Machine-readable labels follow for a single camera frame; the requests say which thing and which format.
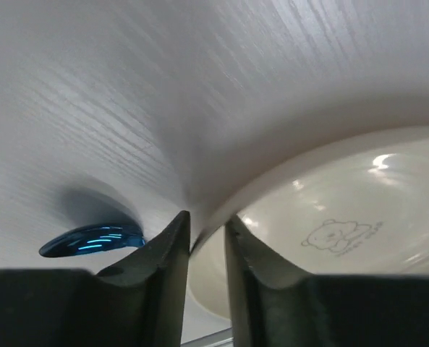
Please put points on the cream round plate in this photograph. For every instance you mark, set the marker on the cream round plate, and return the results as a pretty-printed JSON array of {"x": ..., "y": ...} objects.
[{"x": 359, "y": 205}]

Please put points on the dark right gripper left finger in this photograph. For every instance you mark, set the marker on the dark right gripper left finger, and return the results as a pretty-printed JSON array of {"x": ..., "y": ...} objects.
[{"x": 137, "y": 301}]

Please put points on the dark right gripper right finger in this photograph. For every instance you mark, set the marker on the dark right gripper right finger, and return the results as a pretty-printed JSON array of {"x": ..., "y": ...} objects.
[{"x": 275, "y": 303}]

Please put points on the aluminium rail front frame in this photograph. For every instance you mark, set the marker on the aluminium rail front frame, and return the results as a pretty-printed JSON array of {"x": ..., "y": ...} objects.
[{"x": 218, "y": 339}]

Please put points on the blue metal spoon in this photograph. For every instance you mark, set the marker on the blue metal spoon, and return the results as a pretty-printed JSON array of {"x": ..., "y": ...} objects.
[{"x": 94, "y": 238}]

